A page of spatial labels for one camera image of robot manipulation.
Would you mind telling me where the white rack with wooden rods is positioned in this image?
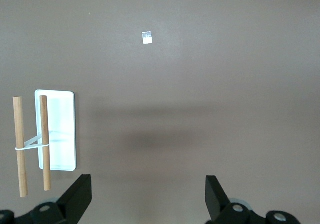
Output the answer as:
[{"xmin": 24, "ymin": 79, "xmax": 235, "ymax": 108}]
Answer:
[{"xmin": 12, "ymin": 89, "xmax": 77, "ymax": 198}]

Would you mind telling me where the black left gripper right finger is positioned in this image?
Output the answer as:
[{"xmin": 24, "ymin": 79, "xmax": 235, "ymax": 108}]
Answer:
[{"xmin": 204, "ymin": 175, "xmax": 301, "ymax": 224}]

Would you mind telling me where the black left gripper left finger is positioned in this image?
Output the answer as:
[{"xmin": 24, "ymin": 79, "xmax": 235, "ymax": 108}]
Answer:
[{"xmin": 14, "ymin": 174, "xmax": 93, "ymax": 224}]

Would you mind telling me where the clear tape piece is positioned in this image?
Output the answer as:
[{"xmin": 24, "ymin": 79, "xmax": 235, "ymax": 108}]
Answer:
[{"xmin": 141, "ymin": 31, "xmax": 154, "ymax": 45}]

